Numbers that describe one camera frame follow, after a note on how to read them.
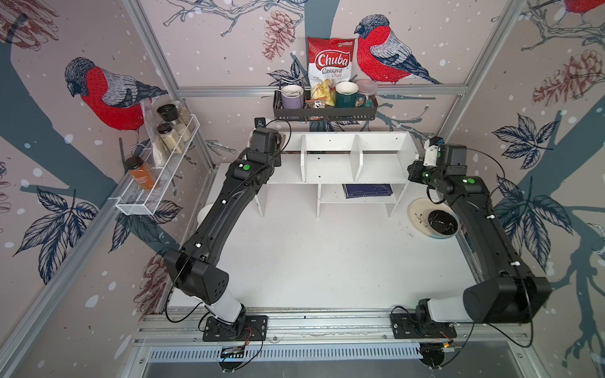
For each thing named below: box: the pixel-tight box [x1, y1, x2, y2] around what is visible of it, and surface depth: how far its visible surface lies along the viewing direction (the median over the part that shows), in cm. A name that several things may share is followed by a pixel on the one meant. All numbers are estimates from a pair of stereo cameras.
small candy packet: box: [305, 96, 328, 110], surface depth 87 cm
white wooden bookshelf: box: [255, 130, 420, 218], surface depth 89 cm
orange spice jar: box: [124, 155, 158, 191], surface depth 67 cm
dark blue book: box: [341, 183, 394, 199], surface depth 93 cm
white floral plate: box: [407, 197, 460, 240], surface depth 100 cm
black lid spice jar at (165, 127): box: [156, 122, 173, 134], surface depth 77 cm
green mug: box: [334, 81, 367, 108], surface depth 85 cm
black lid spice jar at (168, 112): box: [156, 103, 180, 122], surface depth 80 cm
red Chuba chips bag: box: [307, 36, 357, 93], surface depth 81 cm
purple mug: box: [281, 84, 305, 110], surface depth 83 cm
